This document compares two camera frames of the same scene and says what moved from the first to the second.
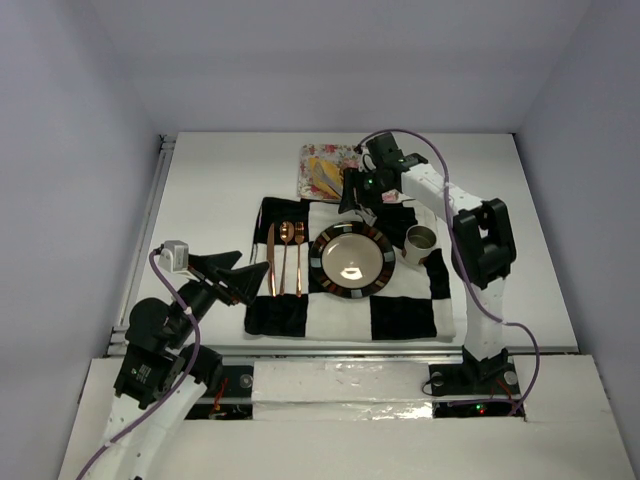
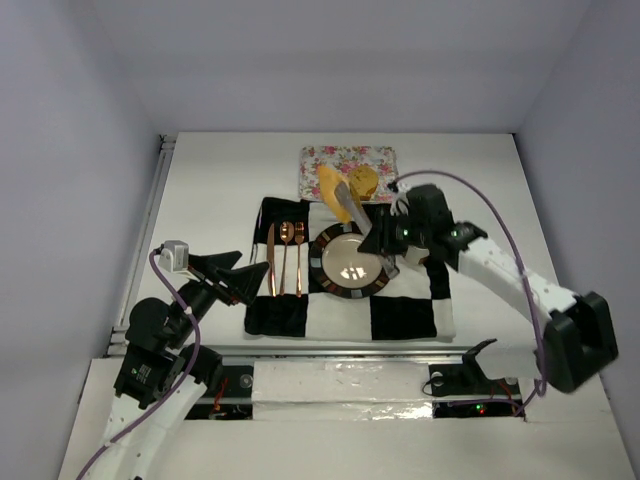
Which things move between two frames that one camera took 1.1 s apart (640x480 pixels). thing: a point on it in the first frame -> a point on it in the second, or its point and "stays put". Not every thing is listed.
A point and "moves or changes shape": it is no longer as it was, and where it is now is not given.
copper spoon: x=286 y=234 stays put
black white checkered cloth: x=414 y=305 stays put
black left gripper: x=215 y=282 stays put
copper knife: x=271 y=255 stays put
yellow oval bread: x=332 y=169 moves or changes shape
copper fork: x=299 y=236 stays put
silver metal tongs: x=331 y=179 -> x=362 y=218
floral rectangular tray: x=347 y=156 stays put
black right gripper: x=360 y=189 -> x=382 y=237
